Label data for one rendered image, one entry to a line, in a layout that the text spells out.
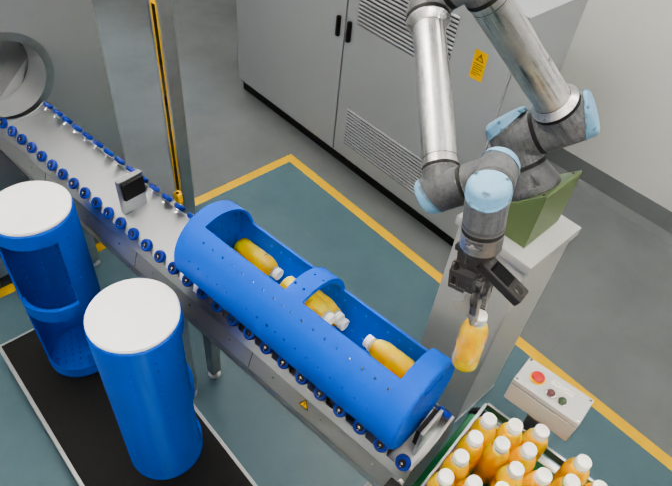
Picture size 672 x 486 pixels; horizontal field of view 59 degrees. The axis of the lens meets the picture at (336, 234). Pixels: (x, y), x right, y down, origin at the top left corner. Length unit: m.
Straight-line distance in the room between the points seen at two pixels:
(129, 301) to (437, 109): 1.08
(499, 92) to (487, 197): 1.78
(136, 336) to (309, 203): 2.10
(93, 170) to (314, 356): 1.34
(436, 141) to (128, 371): 1.11
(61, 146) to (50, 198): 0.46
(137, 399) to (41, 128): 1.34
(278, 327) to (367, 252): 1.86
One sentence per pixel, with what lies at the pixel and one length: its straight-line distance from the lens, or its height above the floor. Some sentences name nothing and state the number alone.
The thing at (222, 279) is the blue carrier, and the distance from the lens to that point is 1.77.
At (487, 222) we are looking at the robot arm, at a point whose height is 1.71.
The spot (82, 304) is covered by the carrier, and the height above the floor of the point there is 0.60.
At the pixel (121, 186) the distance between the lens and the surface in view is 2.24.
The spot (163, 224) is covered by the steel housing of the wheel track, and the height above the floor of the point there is 0.93.
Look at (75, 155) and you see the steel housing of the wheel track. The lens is 2.67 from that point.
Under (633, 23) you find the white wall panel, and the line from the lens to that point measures 4.00.
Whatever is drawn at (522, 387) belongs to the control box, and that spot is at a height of 1.09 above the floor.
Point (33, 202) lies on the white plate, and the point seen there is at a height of 1.04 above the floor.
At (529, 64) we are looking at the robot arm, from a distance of 1.80.
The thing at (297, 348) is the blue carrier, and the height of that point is 1.14.
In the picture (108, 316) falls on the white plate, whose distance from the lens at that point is 1.90.
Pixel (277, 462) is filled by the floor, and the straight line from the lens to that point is 2.74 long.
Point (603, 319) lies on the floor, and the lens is 3.60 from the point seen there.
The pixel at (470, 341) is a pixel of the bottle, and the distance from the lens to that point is 1.47.
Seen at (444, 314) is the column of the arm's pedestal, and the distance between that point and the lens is 2.51.
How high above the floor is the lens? 2.51
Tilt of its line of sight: 45 degrees down
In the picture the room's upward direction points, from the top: 7 degrees clockwise
